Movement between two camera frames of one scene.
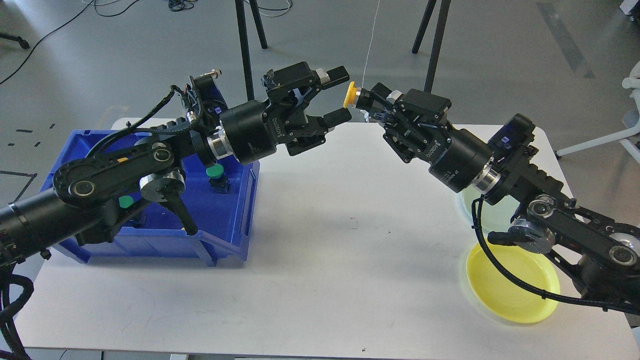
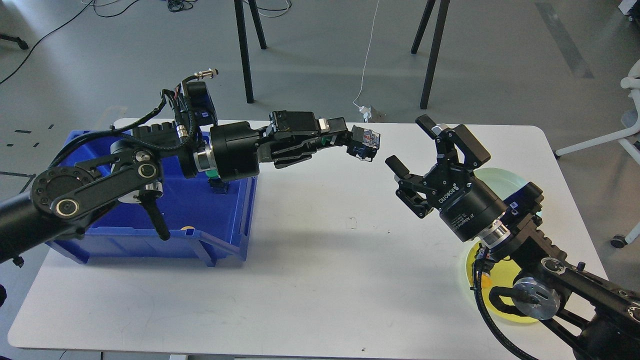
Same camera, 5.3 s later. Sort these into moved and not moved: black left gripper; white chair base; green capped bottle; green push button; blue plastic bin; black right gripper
Moved: black right gripper; black left gripper; green push button
Not moved: white chair base; green capped bottle; blue plastic bin
